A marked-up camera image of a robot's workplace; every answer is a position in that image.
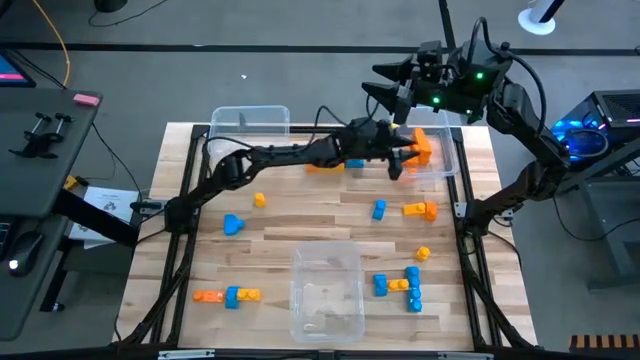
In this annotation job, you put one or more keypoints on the grey desk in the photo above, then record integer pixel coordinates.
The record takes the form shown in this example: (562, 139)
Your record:
(30, 175)

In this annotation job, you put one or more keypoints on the long orange toy block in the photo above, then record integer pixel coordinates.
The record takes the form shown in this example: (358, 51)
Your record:
(207, 296)
(424, 147)

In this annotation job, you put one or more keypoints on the small yellow toy block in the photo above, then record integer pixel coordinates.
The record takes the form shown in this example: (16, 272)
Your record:
(423, 253)

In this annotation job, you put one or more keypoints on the blue wedge toy block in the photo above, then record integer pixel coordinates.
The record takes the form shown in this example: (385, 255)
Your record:
(232, 225)

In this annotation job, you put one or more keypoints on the long blue toy block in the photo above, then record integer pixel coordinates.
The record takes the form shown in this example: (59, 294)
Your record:
(414, 300)

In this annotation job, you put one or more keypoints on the black computer with coloured lights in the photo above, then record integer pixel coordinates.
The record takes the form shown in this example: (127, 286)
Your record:
(615, 115)

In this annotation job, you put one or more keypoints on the clear plastic bin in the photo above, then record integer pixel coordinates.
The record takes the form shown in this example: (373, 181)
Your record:
(325, 300)
(250, 122)
(440, 150)

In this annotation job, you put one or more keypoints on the computer monitor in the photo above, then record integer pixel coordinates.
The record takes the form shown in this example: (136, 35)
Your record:
(10, 70)

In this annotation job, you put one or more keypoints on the pink eraser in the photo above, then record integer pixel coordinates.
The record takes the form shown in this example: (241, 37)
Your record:
(87, 100)

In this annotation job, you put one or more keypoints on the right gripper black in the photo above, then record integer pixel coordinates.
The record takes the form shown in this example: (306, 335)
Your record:
(430, 85)

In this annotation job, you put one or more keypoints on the silver metal bracket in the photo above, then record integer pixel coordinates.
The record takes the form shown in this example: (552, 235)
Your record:
(185, 354)
(465, 356)

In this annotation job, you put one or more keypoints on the white floor stand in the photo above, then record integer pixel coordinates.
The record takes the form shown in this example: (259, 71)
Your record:
(537, 24)

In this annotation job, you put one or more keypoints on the black desk crossbar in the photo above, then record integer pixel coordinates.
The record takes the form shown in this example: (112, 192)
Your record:
(100, 222)

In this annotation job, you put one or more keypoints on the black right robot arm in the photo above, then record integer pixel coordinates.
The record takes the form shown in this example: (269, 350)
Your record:
(530, 125)

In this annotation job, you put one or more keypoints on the grey computer stand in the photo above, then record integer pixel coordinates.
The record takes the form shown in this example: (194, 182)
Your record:
(615, 225)

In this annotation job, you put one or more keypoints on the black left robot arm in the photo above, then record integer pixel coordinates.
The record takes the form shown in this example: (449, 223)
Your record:
(280, 155)

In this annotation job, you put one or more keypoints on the black desk clamp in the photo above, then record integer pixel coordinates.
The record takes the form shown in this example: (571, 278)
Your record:
(37, 145)

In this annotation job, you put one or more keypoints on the white paper booklet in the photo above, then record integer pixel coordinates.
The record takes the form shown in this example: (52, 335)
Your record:
(110, 202)

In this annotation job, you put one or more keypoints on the black metal table frame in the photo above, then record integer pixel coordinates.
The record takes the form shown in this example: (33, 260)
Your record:
(300, 130)

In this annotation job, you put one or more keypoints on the black desk leg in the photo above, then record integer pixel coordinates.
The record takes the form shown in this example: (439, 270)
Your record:
(52, 290)

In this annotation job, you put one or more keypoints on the orange black striped object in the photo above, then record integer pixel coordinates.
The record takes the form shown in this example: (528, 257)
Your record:
(600, 344)

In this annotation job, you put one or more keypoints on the yellow black connector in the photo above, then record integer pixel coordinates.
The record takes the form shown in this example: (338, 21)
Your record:
(71, 183)

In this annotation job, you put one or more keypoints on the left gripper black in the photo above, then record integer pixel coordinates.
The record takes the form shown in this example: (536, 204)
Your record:
(372, 140)

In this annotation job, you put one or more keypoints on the black round base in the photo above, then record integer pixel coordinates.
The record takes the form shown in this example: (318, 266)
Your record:
(111, 5)

